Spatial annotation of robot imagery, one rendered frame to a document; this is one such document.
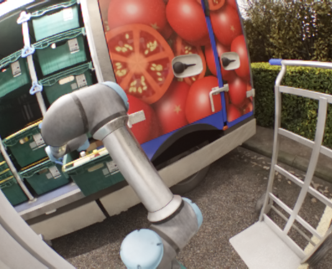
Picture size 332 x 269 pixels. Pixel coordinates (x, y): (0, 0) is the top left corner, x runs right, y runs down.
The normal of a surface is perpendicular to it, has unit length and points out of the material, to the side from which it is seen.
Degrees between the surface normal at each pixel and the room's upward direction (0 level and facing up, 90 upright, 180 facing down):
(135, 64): 90
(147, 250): 7
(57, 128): 94
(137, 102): 90
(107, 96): 65
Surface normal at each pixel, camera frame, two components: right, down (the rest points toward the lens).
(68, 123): 0.43, 0.40
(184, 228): 0.42, -0.38
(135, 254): -0.29, -0.84
